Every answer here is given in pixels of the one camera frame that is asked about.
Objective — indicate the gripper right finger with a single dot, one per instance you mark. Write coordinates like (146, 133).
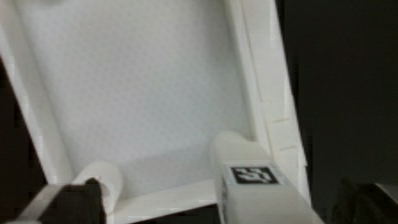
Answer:
(366, 204)

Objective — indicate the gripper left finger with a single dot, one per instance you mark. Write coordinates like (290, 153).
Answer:
(66, 204)

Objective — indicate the white desk leg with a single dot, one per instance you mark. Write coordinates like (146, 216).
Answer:
(258, 198)

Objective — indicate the white desk top tray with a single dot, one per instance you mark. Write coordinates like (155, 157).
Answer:
(133, 84)

